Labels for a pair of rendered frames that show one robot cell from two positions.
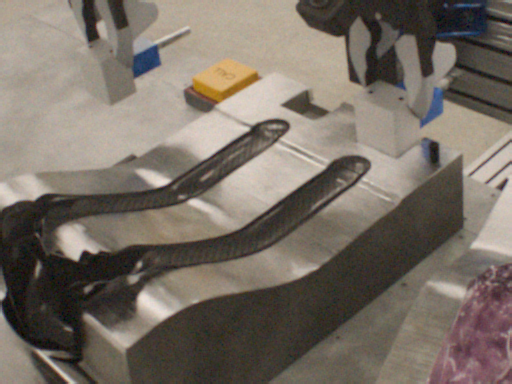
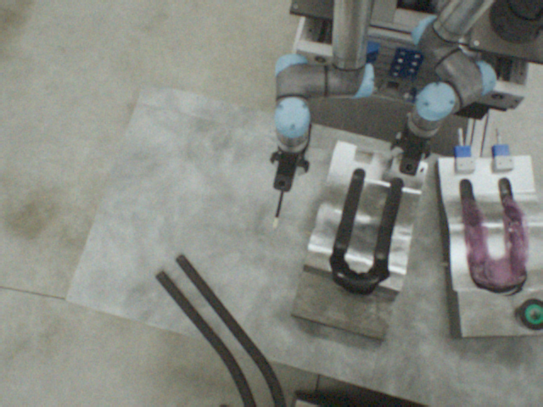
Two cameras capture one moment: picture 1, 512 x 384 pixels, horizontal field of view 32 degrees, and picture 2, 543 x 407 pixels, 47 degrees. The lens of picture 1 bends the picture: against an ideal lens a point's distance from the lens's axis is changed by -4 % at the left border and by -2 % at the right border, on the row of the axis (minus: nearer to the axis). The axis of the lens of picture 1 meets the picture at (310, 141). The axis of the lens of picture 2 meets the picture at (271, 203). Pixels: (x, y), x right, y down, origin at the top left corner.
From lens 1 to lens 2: 1.34 m
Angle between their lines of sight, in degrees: 44
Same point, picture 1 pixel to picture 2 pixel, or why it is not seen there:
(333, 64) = not seen: outside the picture
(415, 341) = (456, 246)
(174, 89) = (267, 136)
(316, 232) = (403, 214)
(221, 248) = (382, 233)
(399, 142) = not seen: hidden behind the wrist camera
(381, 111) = not seen: hidden behind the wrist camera
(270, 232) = (388, 219)
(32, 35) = (159, 119)
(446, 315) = (461, 235)
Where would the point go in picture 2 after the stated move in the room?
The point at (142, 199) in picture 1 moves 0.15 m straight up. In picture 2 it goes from (342, 225) to (347, 211)
